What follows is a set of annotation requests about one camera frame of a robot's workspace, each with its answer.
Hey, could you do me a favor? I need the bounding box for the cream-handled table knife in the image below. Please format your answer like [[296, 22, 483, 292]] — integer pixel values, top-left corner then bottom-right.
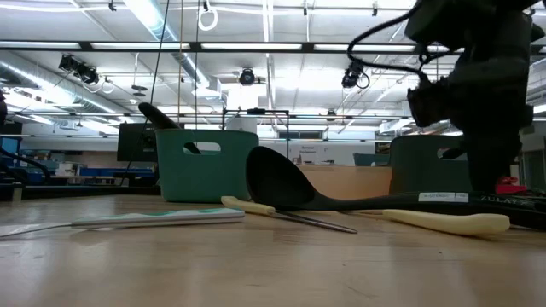
[[381, 208, 512, 237], [220, 195, 358, 235]]

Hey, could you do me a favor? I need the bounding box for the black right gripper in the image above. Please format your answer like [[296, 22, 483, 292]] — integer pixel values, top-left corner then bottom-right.
[[451, 42, 534, 193]]

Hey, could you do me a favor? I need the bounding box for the black ladle with white label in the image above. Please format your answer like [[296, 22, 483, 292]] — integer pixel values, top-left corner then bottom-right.
[[245, 145, 546, 231]]

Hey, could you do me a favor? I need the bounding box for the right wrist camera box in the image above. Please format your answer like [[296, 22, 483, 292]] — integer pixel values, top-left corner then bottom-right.
[[407, 78, 454, 128]]

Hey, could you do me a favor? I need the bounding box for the black monitor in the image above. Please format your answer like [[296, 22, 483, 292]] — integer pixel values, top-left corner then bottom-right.
[[117, 122, 160, 163]]

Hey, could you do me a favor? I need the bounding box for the teal plastic bin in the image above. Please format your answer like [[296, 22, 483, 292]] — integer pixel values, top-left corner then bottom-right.
[[154, 129, 260, 204]]

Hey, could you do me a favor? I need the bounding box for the white cable loop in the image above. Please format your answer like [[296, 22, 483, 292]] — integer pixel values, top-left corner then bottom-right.
[[197, 7, 219, 32]]

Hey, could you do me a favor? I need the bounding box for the blue-grey plastic bin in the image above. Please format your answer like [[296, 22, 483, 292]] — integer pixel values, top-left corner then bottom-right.
[[388, 135, 473, 195]]

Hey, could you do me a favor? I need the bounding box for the orange plastic bin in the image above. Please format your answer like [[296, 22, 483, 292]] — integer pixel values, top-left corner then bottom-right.
[[293, 165, 393, 200]]

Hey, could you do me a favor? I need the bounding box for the teal-patterned handle table knife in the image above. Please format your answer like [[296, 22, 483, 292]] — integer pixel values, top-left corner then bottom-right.
[[0, 207, 247, 238]]

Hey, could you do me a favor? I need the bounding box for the round black overhead camera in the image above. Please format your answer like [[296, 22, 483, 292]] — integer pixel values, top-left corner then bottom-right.
[[238, 67, 256, 86]]

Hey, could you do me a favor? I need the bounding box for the black overhead frame crossbar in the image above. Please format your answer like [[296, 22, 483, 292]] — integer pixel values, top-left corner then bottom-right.
[[0, 40, 546, 55]]

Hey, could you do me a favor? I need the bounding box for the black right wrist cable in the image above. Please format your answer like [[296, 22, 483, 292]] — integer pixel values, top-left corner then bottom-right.
[[347, 8, 432, 82]]

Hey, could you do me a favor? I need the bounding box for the black ceiling-mounted camera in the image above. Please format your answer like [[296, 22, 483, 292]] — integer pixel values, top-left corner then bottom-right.
[[58, 53, 100, 85], [340, 57, 371, 90]]

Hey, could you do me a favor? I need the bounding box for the black solid serving spoon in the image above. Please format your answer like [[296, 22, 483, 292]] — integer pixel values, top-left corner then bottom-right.
[[138, 101, 201, 155]]

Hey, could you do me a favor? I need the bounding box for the thin black stand frame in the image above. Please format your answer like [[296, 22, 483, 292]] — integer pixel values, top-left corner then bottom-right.
[[221, 107, 290, 159]]

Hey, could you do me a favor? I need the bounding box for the black hanging cable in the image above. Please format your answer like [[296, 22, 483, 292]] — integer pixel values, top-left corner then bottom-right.
[[144, 0, 171, 125]]

